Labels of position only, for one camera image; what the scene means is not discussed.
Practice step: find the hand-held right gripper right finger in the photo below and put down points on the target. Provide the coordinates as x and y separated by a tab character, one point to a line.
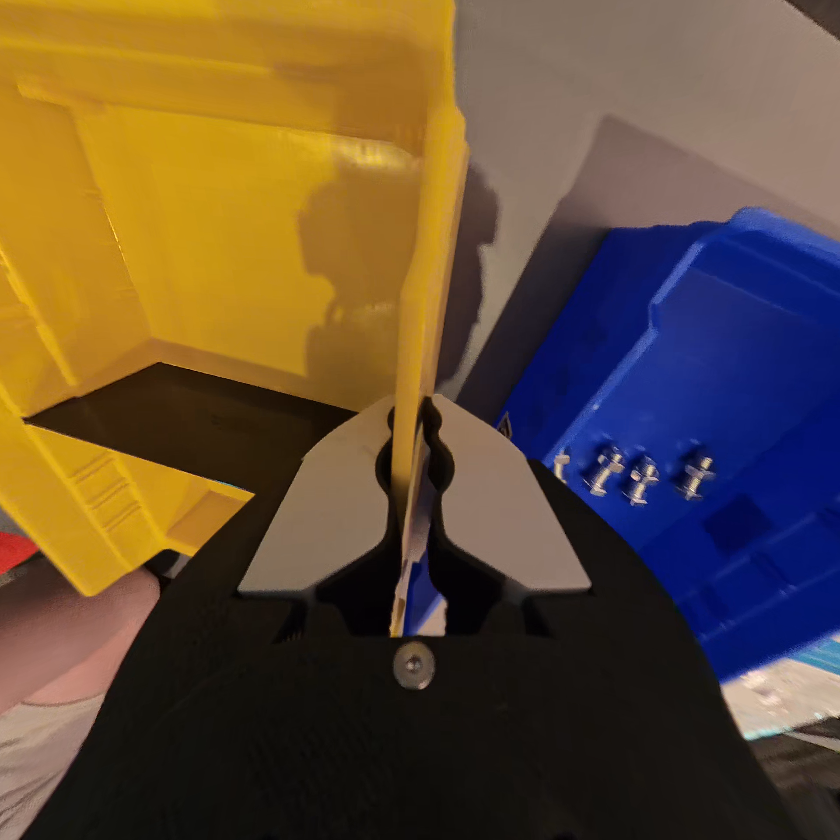
499	518

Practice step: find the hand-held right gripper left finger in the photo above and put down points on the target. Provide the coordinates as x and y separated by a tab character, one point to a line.
328	512

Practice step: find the blue plastic bin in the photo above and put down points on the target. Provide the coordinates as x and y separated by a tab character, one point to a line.
722	328

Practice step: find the yellow plastic bin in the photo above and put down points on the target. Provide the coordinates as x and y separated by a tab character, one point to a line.
229	229

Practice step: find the person's left forearm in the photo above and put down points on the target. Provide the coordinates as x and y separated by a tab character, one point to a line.
65	636

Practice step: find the steel bolt with nut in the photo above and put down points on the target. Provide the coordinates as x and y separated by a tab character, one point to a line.
600	472
694	471
643	479
561	467

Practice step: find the laminated paper sheet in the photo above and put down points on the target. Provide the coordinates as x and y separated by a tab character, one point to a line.
787	689

